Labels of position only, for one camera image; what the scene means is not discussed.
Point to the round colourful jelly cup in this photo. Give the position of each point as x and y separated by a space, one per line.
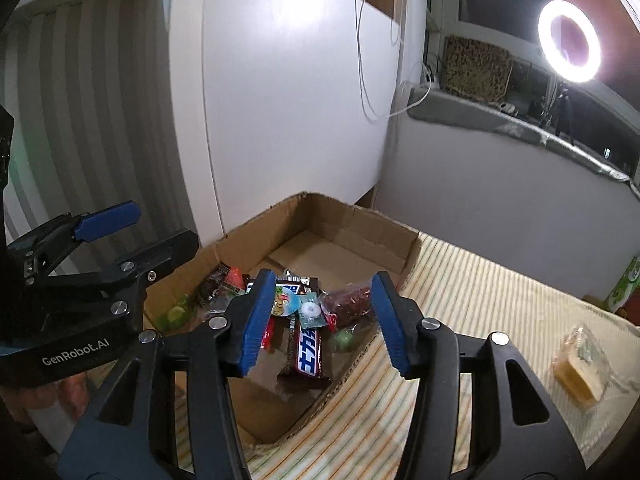
285 302

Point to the white power strip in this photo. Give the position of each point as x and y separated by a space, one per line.
430 76

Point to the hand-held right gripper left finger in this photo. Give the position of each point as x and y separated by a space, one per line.
256 322

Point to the leopard print cushion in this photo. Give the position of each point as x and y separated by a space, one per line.
477 70

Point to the green carton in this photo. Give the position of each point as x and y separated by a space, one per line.
625 285

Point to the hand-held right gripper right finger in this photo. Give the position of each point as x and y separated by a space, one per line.
387 320

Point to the grey striped panel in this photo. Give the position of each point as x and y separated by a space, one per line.
100 110

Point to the chocolate muffin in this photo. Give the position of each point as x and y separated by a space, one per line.
347 305

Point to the brown cardboard box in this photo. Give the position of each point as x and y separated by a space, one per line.
325 240

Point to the striped bed sheet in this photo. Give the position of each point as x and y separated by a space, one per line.
475 310

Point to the small red snack packet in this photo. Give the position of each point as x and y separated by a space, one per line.
269 335

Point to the white cabinet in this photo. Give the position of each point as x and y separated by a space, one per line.
290 85

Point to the grey windowsill cover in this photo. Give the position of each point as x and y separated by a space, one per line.
500 127

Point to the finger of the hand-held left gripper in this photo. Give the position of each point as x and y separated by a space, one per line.
107 220
165 255

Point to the sliced bread in clear wrap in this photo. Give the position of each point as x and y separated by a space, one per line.
582 367

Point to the person's left hand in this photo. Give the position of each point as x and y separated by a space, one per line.
70 395

